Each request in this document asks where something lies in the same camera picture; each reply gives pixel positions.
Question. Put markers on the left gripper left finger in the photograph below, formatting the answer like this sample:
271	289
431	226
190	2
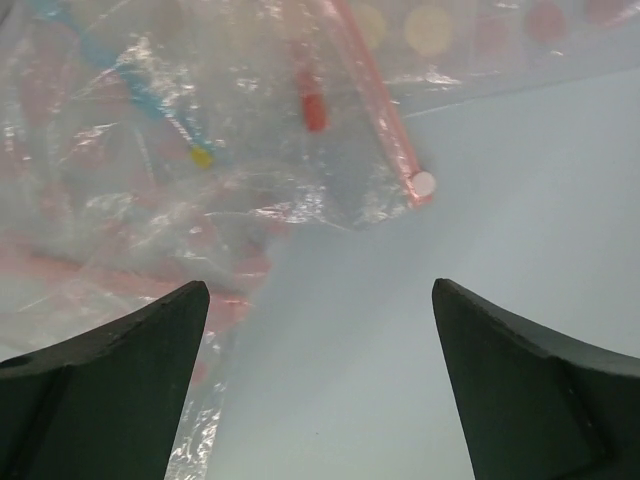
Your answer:
105	404

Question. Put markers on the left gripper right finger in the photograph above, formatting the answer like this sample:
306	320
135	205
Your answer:
534	403

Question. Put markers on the clear zip bag red dots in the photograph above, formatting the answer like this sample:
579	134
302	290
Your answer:
104	211

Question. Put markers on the zip bag pastel dots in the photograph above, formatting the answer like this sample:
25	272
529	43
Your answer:
429	54

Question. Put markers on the zip bag blue zipper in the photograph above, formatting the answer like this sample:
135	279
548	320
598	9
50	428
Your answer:
113	36

